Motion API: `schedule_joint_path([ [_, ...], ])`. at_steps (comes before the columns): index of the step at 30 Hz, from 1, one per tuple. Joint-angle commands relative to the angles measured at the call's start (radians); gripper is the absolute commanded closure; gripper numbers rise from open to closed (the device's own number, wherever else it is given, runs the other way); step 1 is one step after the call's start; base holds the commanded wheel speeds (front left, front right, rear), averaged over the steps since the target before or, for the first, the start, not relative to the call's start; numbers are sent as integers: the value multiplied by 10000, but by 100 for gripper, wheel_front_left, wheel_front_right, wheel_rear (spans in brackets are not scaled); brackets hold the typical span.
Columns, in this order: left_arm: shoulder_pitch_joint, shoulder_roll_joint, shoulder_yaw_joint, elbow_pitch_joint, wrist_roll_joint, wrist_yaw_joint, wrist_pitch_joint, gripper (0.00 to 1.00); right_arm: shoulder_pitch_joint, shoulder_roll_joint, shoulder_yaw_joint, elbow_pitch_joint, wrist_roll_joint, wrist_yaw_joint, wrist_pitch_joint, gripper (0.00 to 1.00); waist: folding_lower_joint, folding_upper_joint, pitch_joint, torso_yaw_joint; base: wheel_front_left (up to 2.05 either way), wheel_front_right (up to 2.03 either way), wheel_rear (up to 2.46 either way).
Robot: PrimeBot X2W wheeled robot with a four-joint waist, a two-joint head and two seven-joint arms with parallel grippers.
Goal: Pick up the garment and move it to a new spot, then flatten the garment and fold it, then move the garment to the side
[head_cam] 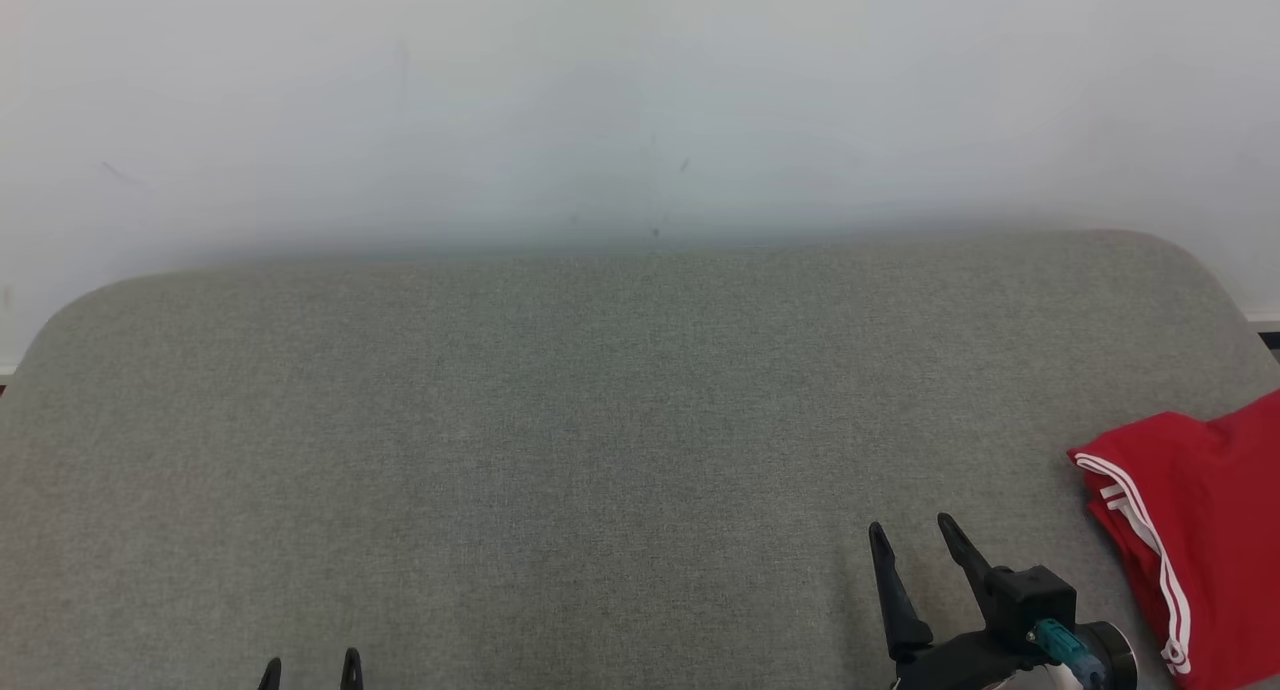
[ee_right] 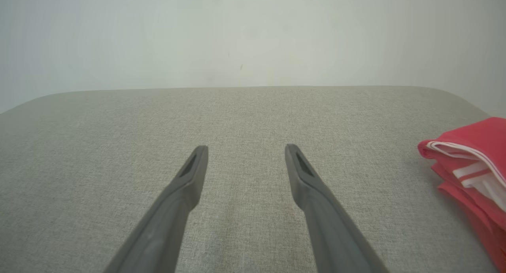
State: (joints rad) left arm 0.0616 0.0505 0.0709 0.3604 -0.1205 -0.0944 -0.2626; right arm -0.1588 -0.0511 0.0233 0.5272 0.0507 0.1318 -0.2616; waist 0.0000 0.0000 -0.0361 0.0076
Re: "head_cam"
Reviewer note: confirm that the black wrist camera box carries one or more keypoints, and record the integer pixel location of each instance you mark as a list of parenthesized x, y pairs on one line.
[(1030, 600)]

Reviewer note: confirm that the red basketball jersey white sleeves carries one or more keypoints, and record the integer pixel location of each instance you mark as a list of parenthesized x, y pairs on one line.
[(1210, 510)]

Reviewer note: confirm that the grey fabric sofa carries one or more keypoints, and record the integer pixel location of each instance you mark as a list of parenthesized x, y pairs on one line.
[(600, 420)]

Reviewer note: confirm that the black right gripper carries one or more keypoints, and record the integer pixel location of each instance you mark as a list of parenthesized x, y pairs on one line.
[(955, 665)]

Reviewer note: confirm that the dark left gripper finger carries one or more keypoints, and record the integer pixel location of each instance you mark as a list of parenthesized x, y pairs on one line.
[(352, 670), (270, 675)]

